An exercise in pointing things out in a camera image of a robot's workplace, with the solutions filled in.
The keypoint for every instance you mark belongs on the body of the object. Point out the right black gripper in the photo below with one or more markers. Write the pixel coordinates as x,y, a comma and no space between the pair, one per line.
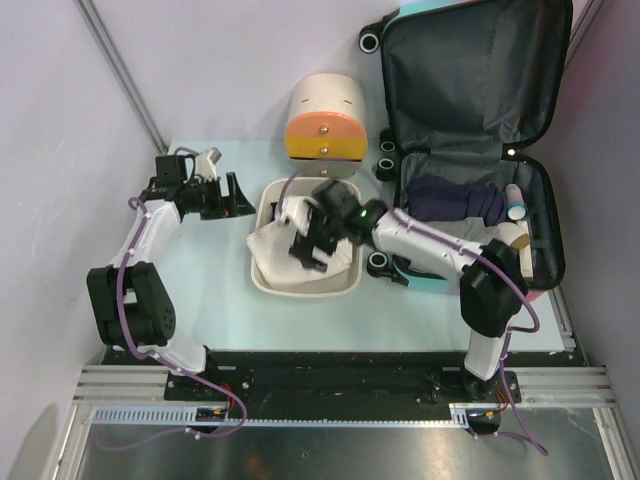
304,247

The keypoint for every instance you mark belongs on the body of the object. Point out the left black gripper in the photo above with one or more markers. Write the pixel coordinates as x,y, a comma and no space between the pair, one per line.
232,205

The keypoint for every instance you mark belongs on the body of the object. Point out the white towel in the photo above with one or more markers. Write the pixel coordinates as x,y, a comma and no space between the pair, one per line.
270,245

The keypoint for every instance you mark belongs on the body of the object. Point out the white rectangular tray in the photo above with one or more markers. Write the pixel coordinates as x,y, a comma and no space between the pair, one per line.
334,286

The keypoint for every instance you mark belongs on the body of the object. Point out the pink and teal kids suitcase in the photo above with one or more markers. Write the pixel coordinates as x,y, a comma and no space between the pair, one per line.
468,87

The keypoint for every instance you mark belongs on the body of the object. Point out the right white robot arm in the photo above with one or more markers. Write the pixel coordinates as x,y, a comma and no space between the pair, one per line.
491,288

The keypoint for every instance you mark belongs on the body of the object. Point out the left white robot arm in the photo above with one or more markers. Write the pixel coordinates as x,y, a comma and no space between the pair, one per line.
131,305

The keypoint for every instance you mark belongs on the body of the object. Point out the cream round drawer cabinet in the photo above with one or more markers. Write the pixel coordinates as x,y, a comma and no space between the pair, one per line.
325,131

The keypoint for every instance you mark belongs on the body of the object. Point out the navy folded garment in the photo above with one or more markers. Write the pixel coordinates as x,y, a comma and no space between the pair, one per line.
432,198

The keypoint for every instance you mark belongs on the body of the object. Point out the grey folded garment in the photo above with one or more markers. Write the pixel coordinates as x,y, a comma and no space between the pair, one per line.
471,229

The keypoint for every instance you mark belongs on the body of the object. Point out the white tube pink band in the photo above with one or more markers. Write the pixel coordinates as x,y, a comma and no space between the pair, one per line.
516,207

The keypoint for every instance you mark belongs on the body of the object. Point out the cream rectangular bottle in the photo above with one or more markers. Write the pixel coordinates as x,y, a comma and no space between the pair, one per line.
526,262

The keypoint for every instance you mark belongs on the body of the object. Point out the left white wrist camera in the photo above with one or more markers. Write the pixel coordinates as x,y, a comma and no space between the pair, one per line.
205,165

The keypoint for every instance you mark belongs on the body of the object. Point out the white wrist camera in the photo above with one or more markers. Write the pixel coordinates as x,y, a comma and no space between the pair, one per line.
205,165
296,211

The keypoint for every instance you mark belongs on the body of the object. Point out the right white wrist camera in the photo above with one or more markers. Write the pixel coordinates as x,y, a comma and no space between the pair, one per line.
296,211

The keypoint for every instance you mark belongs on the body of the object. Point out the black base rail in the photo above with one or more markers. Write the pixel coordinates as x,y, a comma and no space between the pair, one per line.
344,385

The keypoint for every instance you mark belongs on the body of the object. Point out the grey slotted cable duct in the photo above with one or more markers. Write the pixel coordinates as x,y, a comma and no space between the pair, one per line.
182,416

